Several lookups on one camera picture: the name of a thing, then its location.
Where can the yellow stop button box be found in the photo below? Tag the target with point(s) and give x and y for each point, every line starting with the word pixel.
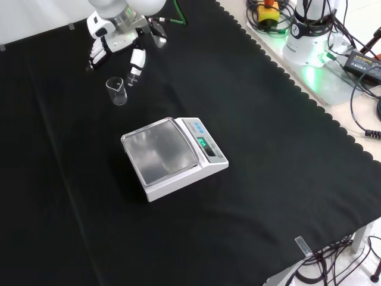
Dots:
pixel 268 13

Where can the white table leg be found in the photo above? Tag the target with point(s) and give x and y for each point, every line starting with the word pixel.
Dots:
pixel 361 238

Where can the white electronic balance steel pan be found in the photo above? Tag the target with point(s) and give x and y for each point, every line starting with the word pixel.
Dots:
pixel 166 155

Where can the dark tripod leg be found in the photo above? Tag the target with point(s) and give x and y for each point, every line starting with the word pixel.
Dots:
pixel 373 38

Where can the silver cloth clamp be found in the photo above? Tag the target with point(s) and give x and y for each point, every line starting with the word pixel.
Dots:
pixel 303 245

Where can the grey table frame bar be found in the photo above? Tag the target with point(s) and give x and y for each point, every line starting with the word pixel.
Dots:
pixel 282 275

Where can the black power adapter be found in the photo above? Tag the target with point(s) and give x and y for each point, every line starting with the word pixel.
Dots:
pixel 361 64

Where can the pale base board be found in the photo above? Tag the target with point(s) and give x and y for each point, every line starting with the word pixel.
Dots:
pixel 324 86

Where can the small clear glass beaker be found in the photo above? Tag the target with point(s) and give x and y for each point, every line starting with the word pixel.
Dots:
pixel 117 92

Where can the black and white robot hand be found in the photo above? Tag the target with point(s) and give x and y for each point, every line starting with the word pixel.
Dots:
pixel 101 28

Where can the black bench cloth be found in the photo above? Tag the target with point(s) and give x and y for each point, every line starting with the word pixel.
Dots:
pixel 268 155

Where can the grey cloth clip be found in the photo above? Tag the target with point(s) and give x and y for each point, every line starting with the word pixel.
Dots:
pixel 71 26
pixel 2 47

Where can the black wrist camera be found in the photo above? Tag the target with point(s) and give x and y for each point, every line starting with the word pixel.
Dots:
pixel 158 32

